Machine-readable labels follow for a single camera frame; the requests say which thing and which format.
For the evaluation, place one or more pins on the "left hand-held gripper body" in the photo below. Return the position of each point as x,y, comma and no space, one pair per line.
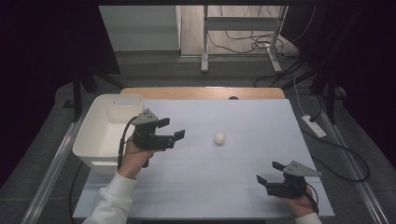
149,140

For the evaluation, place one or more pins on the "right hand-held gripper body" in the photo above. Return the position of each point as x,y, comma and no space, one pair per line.
289,186

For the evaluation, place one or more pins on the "white plastic bin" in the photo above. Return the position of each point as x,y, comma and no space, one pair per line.
99,137

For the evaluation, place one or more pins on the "person's right hand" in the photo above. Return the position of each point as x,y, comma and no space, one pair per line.
299,206

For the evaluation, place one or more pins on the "person's left hand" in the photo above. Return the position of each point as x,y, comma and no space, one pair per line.
134,160

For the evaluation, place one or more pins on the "wooden table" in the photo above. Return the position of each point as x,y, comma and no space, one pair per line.
186,93

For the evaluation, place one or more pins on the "white egg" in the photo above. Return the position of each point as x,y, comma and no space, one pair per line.
219,138

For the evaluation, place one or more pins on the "white foam board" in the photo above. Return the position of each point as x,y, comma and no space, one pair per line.
249,124

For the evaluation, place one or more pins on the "white power strip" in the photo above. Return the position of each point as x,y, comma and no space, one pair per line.
314,126

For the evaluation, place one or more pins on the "black tripod stand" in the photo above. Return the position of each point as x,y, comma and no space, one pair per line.
330,96
77,93

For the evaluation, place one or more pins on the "white cabinet panel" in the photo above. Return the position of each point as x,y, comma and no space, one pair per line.
140,28

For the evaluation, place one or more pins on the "aluminium floor rail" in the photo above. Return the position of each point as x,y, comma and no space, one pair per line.
358,177
49,177

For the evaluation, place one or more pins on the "grey metal desk frame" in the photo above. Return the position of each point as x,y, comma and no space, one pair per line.
239,23

